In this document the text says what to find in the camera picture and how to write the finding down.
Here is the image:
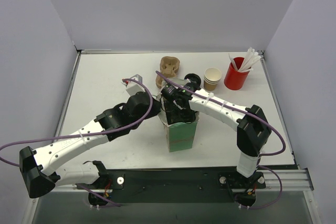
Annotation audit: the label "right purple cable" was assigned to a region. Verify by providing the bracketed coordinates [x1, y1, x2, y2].
[155, 70, 287, 210]

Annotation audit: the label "aluminium front rail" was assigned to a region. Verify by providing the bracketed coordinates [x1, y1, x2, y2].
[28, 163, 313, 197]

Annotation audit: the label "red straw holder cup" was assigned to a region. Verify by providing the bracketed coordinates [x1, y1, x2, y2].
[224, 63, 250, 90]

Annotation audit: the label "purple cable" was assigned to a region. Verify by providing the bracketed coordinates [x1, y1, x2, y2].
[155, 70, 287, 210]
[0, 77, 154, 208]

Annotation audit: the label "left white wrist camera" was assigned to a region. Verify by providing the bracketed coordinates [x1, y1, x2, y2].
[123, 74, 144, 96]

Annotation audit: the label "green paper takeout bag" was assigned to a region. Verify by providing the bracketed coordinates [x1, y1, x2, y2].
[157, 81, 199, 152]

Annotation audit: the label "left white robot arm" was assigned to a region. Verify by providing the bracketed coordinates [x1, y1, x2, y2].
[19, 92, 161, 198]

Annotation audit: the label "brown cardboard cup carrier stack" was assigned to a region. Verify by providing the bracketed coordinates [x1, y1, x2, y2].
[160, 56, 180, 78]

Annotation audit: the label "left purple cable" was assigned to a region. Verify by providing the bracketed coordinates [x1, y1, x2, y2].
[0, 77, 154, 208]

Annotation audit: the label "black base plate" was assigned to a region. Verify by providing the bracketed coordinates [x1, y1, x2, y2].
[85, 167, 266, 204]

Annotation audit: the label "white wrapped straws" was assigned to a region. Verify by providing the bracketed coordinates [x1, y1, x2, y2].
[228, 47, 261, 73]

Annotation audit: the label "brown paper cup stack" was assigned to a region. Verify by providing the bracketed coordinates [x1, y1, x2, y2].
[204, 67, 222, 91]

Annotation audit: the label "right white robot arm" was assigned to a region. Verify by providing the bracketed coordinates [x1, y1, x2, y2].
[160, 82, 271, 178]

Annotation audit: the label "black coffee lid stack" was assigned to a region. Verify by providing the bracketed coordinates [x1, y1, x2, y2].
[184, 73, 202, 87]

